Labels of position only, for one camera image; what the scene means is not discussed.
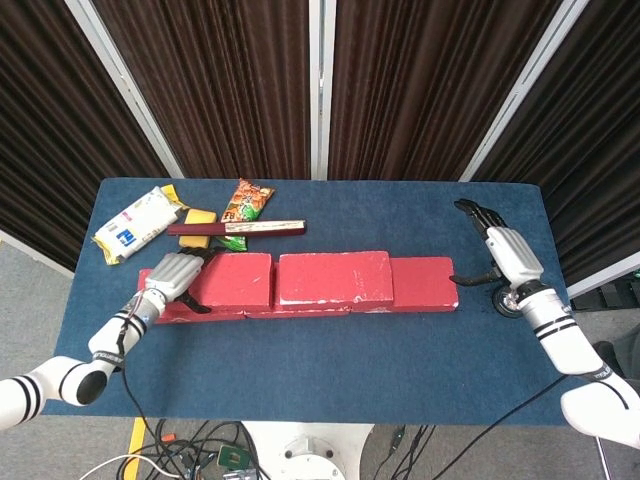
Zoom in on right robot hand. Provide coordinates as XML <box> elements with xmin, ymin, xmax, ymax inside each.
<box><xmin>448</xmin><ymin>198</ymin><xmax>546</xmax><ymax>289</ymax></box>

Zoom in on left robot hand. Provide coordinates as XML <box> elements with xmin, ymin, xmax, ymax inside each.
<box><xmin>143</xmin><ymin>248</ymin><xmax>226</xmax><ymax>315</ymax></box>

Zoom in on black round wheel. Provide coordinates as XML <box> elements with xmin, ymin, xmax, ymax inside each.
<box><xmin>492</xmin><ymin>284</ymin><xmax>524</xmax><ymax>317</ymax></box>

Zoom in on dark red folding fan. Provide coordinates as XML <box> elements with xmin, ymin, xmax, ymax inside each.
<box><xmin>166</xmin><ymin>218</ymin><xmax>308</xmax><ymax>239</ymax></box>

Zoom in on yellow sponge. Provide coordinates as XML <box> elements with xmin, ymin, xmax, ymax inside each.
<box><xmin>178</xmin><ymin>209</ymin><xmax>218</xmax><ymax>249</ymax></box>

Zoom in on white wet wipes pack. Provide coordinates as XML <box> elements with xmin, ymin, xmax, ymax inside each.
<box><xmin>92</xmin><ymin>184</ymin><xmax>190</xmax><ymax>266</ymax></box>

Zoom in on green orange snack bag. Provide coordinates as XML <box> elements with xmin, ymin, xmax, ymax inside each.
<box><xmin>214</xmin><ymin>178</ymin><xmax>277</xmax><ymax>252</ymax></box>

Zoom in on brown pleated partition panel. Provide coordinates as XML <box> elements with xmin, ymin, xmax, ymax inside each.
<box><xmin>309</xmin><ymin>0</ymin><xmax>571</xmax><ymax>182</ymax></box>
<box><xmin>459</xmin><ymin>0</ymin><xmax>640</xmax><ymax>299</ymax></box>
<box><xmin>64</xmin><ymin>0</ymin><xmax>324</xmax><ymax>180</ymax></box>
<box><xmin>0</xmin><ymin>0</ymin><xmax>184</xmax><ymax>279</ymax></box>

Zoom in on yellow floor tape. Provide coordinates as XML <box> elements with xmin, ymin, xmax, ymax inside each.
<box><xmin>122</xmin><ymin>418</ymin><xmax>148</xmax><ymax>480</ymax></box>

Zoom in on blue tablecloth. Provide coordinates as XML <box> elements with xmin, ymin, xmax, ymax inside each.
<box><xmin>42</xmin><ymin>178</ymin><xmax>589</xmax><ymax>426</ymax></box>

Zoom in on green circuit board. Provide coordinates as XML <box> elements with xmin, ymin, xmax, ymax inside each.
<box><xmin>218</xmin><ymin>443</ymin><xmax>250</xmax><ymax>467</ymax></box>

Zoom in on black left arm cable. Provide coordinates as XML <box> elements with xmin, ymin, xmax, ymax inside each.
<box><xmin>115</xmin><ymin>319</ymin><xmax>151</xmax><ymax>436</ymax></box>

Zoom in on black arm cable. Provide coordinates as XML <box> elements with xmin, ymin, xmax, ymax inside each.
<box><xmin>115</xmin><ymin>319</ymin><xmax>151</xmax><ymax>436</ymax></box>
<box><xmin>429</xmin><ymin>374</ymin><xmax>569</xmax><ymax>480</ymax></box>

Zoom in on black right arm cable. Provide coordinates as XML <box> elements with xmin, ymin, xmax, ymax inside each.
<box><xmin>429</xmin><ymin>374</ymin><xmax>569</xmax><ymax>480</ymax></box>

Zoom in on black cable tangle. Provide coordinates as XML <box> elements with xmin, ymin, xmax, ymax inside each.
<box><xmin>134</xmin><ymin>419</ymin><xmax>261</xmax><ymax>480</ymax></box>

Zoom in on white cable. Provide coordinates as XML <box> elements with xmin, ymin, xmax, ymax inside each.
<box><xmin>79</xmin><ymin>452</ymin><xmax>174</xmax><ymax>480</ymax></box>

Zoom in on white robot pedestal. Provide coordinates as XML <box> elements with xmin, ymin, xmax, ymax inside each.
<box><xmin>241</xmin><ymin>422</ymin><xmax>374</xmax><ymax>480</ymax></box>

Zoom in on black cables with green plug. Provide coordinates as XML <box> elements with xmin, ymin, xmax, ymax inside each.
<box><xmin>377</xmin><ymin>424</ymin><xmax>436</xmax><ymax>480</ymax></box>

